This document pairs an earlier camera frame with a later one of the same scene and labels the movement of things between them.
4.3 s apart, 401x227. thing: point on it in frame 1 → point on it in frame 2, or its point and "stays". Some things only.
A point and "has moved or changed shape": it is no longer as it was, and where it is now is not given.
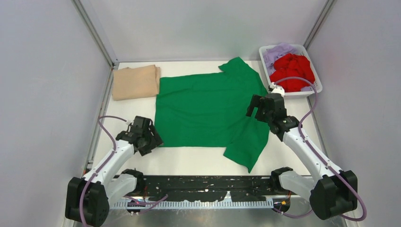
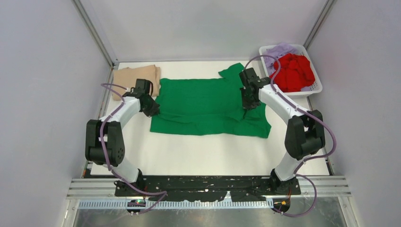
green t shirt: (210, 110) has moved or changed shape
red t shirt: (292, 65) stays
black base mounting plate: (204, 187) stays
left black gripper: (155, 141) → (154, 111)
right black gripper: (255, 102) → (247, 105)
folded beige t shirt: (135, 82) stays
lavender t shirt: (273, 54) stays
